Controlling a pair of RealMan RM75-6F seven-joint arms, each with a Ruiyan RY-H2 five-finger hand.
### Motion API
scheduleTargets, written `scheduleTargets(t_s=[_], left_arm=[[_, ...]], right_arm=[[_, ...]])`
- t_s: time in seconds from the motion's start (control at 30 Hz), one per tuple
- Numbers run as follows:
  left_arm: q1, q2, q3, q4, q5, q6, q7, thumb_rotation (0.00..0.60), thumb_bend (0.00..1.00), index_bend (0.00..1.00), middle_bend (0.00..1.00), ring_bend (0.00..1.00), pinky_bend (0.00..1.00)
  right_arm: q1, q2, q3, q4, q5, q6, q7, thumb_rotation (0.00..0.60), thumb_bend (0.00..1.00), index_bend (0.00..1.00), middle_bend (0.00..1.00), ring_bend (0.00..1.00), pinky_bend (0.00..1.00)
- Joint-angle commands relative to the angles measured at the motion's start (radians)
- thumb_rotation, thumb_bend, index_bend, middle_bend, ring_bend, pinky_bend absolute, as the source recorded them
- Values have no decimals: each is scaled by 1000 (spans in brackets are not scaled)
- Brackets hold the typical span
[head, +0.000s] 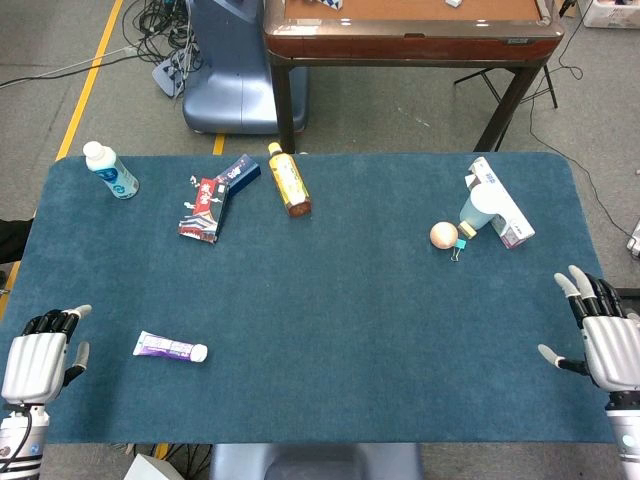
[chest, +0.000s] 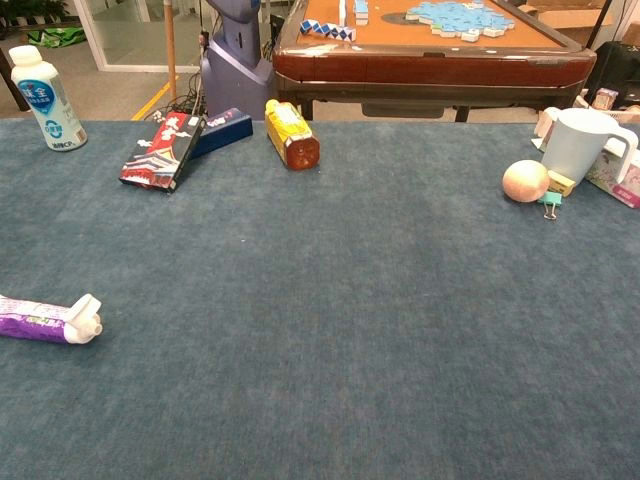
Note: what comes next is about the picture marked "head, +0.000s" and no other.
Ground tangled black cables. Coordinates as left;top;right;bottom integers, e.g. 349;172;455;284
122;0;204;66

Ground white purple box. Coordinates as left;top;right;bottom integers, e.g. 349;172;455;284
464;156;536;250

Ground grey power strip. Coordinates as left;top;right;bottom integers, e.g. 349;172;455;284
151;49;194;99

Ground white cardboard box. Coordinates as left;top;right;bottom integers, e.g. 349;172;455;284
123;452;176;480

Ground thin black floor cable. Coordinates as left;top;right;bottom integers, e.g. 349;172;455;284
528;0;632;239

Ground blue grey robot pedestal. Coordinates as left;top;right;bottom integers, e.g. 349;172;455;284
182;0;309;135

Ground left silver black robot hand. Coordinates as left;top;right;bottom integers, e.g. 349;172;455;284
1;303;94;405

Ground brown mahjong table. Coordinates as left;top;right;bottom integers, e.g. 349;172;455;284
263;0;565;154

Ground peach round onion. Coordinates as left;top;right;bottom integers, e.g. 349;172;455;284
429;221;460;249

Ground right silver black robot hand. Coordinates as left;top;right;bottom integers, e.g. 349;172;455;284
537;264;640;394

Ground black cloth item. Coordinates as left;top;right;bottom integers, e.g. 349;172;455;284
0;217;34;264

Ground blue carpet table mat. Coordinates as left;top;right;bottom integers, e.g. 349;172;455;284
0;152;617;445

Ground light blue mug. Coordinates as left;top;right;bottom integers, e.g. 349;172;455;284
458;185;501;230

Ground white blue plastic bottle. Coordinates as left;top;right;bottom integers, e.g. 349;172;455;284
82;140;140;200

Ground blue robot body base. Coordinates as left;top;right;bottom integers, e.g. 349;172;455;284
208;442;425;480

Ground purple white tube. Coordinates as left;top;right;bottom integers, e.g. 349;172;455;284
132;330;209;363

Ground yellow tea bottle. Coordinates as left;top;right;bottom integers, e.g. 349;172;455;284
267;142;313;218

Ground dark blue carton box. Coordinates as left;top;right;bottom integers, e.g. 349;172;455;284
214;153;262;195

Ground white storage box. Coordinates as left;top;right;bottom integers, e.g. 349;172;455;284
582;0;640;30

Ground long white floor cable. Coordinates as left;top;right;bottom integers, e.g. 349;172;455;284
0;45;136;90

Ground black folding stand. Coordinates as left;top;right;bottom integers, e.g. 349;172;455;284
453;62;559;110

